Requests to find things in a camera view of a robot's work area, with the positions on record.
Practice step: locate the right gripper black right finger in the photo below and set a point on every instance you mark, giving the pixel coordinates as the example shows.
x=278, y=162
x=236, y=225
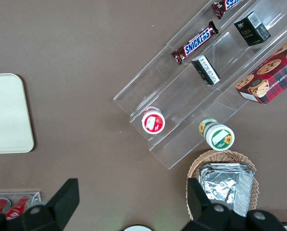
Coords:
x=205, y=216

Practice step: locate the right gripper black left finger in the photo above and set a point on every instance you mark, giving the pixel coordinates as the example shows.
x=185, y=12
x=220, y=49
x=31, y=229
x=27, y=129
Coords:
x=54, y=211

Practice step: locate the light wicker basket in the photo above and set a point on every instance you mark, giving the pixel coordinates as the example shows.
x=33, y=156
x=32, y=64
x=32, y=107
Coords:
x=229, y=156

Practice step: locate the cream plastic tray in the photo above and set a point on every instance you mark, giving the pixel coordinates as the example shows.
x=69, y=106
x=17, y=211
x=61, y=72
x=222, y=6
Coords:
x=8, y=113

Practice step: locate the clear acrylic bottle rack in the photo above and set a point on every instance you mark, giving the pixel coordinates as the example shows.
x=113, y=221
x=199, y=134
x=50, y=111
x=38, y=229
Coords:
x=36, y=196

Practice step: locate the aluminium foil food container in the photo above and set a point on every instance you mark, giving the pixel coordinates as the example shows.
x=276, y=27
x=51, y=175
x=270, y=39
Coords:
x=220, y=187

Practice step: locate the green lid sunflower cup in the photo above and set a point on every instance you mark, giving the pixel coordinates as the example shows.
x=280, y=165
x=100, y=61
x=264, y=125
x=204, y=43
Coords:
x=220, y=138

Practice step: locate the red lid yogurt cup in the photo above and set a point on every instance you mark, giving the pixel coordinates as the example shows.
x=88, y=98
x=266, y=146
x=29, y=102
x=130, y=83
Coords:
x=153, y=122

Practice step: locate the clear acrylic stepped shelf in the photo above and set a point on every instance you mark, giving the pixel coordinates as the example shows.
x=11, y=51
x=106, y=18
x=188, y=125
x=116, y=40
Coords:
x=181, y=101

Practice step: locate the small black carton box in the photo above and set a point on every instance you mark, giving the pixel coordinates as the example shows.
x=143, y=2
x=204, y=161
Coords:
x=205, y=69
x=251, y=31

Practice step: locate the red tartan cookie box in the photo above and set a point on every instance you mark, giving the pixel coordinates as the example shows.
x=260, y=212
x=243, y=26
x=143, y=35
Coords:
x=270, y=77

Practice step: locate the Snickers chocolate bar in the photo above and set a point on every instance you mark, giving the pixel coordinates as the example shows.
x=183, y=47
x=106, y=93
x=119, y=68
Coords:
x=226, y=6
x=197, y=41

